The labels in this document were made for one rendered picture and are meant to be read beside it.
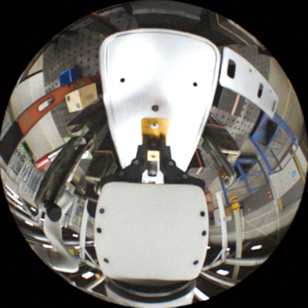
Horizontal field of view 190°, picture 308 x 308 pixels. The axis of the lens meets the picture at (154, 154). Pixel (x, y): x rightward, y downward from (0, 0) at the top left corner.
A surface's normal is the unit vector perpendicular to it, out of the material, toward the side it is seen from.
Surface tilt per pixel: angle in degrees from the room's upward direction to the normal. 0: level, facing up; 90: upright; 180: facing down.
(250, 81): 0
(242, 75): 0
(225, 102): 0
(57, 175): 81
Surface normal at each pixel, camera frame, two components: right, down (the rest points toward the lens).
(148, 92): -0.02, 0.73
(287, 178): -1.00, -0.04
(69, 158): 0.98, 0.15
